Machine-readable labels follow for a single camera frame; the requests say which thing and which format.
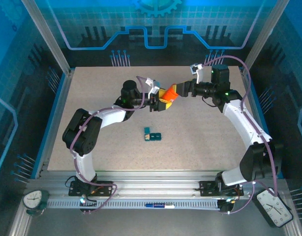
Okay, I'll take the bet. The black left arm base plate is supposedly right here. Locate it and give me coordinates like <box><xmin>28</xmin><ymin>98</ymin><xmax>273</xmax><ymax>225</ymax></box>
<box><xmin>68</xmin><ymin>180</ymin><xmax>114</xmax><ymax>197</ymax></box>

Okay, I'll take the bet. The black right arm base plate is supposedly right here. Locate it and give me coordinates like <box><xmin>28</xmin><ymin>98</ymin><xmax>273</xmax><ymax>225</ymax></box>
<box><xmin>199</xmin><ymin>180</ymin><xmax>244</xmax><ymax>197</ymax></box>

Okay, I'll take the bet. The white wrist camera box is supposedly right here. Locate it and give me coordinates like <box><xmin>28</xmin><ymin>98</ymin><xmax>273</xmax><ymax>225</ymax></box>
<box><xmin>145</xmin><ymin>78</ymin><xmax>162</xmax><ymax>96</ymax></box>
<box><xmin>189</xmin><ymin>63</ymin><xmax>204</xmax><ymax>84</ymax></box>

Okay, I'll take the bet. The teal building block piece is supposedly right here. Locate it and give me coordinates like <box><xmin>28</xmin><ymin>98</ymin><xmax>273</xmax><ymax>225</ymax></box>
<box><xmin>143</xmin><ymin>126</ymin><xmax>163</xmax><ymax>142</ymax></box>

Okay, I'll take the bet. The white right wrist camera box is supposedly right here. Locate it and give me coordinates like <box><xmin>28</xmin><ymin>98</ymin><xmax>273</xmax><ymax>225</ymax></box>
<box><xmin>189</xmin><ymin>63</ymin><xmax>204</xmax><ymax>84</ymax></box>

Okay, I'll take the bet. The blue and white marker pen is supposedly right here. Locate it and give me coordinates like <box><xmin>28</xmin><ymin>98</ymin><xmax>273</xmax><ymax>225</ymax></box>
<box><xmin>145</xmin><ymin>203</ymin><xmax>176</xmax><ymax>209</ymax></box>

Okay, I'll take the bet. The orange pill bottle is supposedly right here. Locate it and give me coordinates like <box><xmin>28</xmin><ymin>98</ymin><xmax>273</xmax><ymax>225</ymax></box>
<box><xmin>162</xmin><ymin>85</ymin><xmax>179</xmax><ymax>103</ymax></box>

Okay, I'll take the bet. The black rectangular alarm clock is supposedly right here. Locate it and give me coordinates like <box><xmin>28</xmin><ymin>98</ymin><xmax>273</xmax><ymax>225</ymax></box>
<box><xmin>251</xmin><ymin>187</ymin><xmax>294</xmax><ymax>228</ymax></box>

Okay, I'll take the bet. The aluminium extrusion base frame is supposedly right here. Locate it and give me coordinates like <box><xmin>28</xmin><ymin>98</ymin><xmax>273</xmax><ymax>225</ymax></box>
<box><xmin>27</xmin><ymin>170</ymin><xmax>288</xmax><ymax>200</ymax></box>

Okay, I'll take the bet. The aluminium frame post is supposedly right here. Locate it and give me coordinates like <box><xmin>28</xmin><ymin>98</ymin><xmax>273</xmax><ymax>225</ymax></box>
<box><xmin>20</xmin><ymin>0</ymin><xmax>72</xmax><ymax>75</ymax></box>
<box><xmin>240</xmin><ymin>0</ymin><xmax>291</xmax><ymax>75</ymax></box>

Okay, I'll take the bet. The small black controller box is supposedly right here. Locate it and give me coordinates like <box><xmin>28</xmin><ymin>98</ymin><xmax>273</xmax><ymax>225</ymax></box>
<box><xmin>78</xmin><ymin>194</ymin><xmax>98</xmax><ymax>215</ymax></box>
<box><xmin>218</xmin><ymin>199</ymin><xmax>237</xmax><ymax>214</ymax></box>

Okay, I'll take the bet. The round green desk clock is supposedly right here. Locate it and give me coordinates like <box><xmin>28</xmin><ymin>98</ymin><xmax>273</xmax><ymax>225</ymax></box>
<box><xmin>23</xmin><ymin>188</ymin><xmax>50</xmax><ymax>217</ymax></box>

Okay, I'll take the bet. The aluminium table side rail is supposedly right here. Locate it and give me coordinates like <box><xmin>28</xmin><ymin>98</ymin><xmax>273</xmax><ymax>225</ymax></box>
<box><xmin>32</xmin><ymin>68</ymin><xmax>74</xmax><ymax>179</ymax></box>
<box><xmin>240</xmin><ymin>67</ymin><xmax>285</xmax><ymax>179</ymax></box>

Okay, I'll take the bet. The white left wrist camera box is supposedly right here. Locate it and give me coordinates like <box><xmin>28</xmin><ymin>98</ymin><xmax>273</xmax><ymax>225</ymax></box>
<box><xmin>145</xmin><ymin>78</ymin><xmax>162</xmax><ymax>96</ymax></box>

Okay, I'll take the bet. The grey slotted cable duct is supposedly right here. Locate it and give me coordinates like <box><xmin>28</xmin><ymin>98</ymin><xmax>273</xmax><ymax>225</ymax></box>
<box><xmin>46</xmin><ymin>198</ymin><xmax>221</xmax><ymax>210</ymax></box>

